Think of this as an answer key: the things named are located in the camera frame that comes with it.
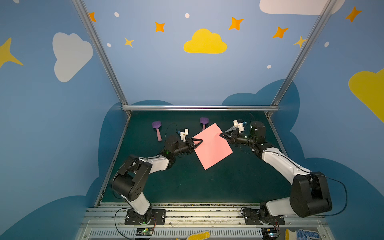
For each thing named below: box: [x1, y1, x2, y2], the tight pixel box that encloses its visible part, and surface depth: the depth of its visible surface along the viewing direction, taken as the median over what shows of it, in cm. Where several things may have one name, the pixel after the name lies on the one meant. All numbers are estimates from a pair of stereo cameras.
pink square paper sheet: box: [192, 123, 233, 171], surface depth 83 cm
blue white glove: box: [285, 228, 320, 240], surface depth 71 cm
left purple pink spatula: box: [152, 120, 162, 142], surface depth 115 cm
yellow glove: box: [175, 230, 211, 240], surface depth 71 cm
